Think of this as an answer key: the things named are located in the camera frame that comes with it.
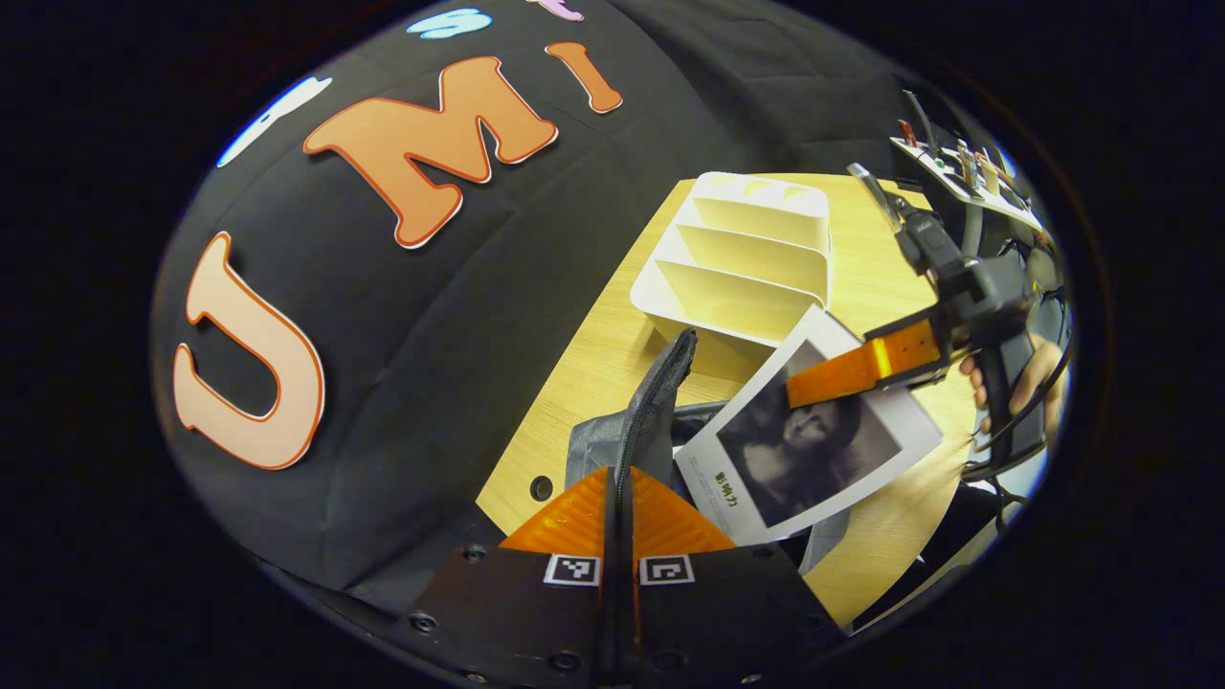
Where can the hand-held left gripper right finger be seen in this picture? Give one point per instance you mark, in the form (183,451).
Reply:
(727,612)

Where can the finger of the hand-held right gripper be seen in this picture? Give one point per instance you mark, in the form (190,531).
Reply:
(861,368)

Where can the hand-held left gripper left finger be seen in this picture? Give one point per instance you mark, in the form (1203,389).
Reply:
(517,612)

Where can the white plastic bookshelf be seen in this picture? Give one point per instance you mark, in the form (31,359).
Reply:
(746,287)

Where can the grey schoolbag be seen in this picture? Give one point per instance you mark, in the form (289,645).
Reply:
(632,421)

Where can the white side table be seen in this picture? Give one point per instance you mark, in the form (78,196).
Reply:
(967,177)

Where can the black backdrop cloth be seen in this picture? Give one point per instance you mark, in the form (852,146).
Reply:
(383,335)

